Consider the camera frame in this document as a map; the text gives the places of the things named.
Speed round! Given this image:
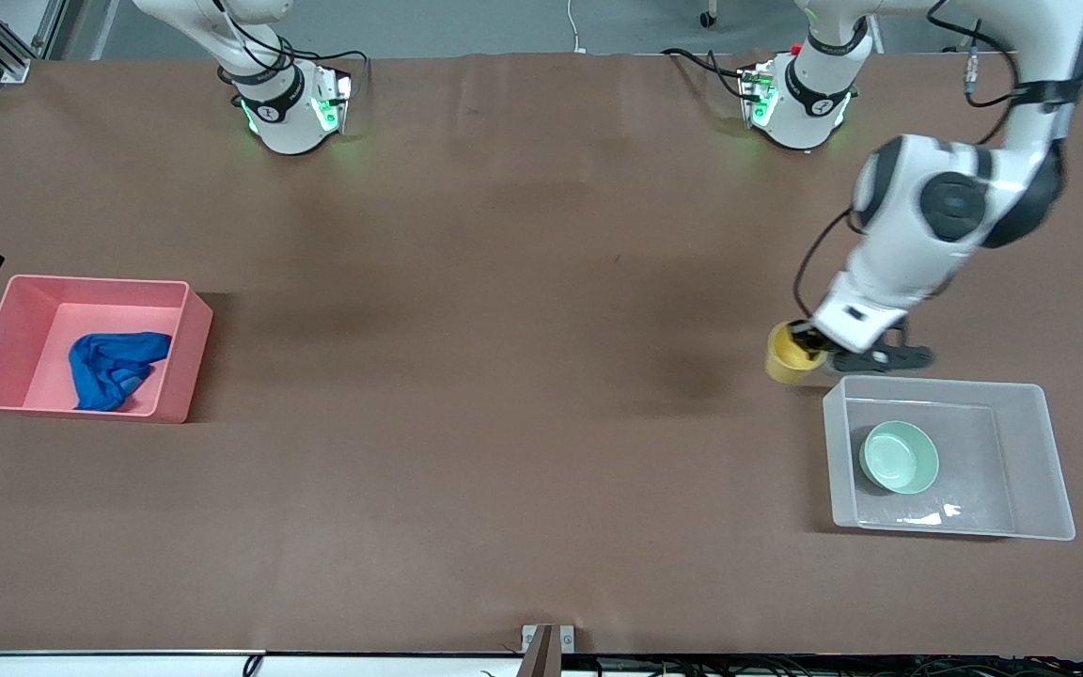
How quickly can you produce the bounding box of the pink plastic bin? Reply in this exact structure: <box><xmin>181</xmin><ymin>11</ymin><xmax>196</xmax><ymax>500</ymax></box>
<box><xmin>0</xmin><ymin>274</ymin><xmax>215</xmax><ymax>424</ymax></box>

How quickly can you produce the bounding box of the clear plastic box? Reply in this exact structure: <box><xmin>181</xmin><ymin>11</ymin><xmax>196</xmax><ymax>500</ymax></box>
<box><xmin>822</xmin><ymin>374</ymin><xmax>1076</xmax><ymax>542</ymax></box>

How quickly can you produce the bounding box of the silver metal bracket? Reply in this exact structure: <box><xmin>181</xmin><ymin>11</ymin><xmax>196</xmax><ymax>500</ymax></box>
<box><xmin>521</xmin><ymin>623</ymin><xmax>576</xmax><ymax>653</ymax></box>

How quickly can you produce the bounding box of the brown paper table cover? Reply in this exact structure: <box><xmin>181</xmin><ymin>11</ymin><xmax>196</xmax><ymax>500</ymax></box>
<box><xmin>0</xmin><ymin>52</ymin><xmax>1083</xmax><ymax>656</ymax></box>

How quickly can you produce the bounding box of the blue cloth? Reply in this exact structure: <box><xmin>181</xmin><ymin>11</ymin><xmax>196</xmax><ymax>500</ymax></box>
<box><xmin>69</xmin><ymin>331</ymin><xmax>173</xmax><ymax>413</ymax></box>

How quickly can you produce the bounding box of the yellow cup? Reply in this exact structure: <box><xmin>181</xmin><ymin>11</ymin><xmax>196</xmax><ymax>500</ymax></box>
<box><xmin>764</xmin><ymin>321</ymin><xmax>829</xmax><ymax>386</ymax></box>

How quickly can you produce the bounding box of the black right base cable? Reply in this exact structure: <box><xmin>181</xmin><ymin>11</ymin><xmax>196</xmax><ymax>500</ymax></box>
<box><xmin>212</xmin><ymin>0</ymin><xmax>373</xmax><ymax>100</ymax></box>

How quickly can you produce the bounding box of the aluminium frame corner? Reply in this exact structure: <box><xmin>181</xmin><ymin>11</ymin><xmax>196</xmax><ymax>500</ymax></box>
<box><xmin>0</xmin><ymin>0</ymin><xmax>119</xmax><ymax>84</ymax></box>

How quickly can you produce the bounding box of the black left base cable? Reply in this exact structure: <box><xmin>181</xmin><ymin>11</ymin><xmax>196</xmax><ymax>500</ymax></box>
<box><xmin>662</xmin><ymin>47</ymin><xmax>759</xmax><ymax>100</ymax></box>

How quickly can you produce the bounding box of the white table edge rail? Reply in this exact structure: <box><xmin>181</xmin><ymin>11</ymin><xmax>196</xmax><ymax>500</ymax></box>
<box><xmin>0</xmin><ymin>649</ymin><xmax>526</xmax><ymax>677</ymax></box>

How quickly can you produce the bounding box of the mint green bowl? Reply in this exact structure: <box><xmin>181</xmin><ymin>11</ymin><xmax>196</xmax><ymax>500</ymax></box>
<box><xmin>858</xmin><ymin>419</ymin><xmax>940</xmax><ymax>496</ymax></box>

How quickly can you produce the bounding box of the brown post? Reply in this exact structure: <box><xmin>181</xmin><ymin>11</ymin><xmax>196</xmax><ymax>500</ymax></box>
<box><xmin>525</xmin><ymin>624</ymin><xmax>563</xmax><ymax>677</ymax></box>

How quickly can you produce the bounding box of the black base cable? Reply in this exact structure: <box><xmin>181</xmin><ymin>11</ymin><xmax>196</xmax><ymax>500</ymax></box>
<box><xmin>212</xmin><ymin>0</ymin><xmax>373</xmax><ymax>100</ymax></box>
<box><xmin>662</xmin><ymin>47</ymin><xmax>759</xmax><ymax>100</ymax></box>

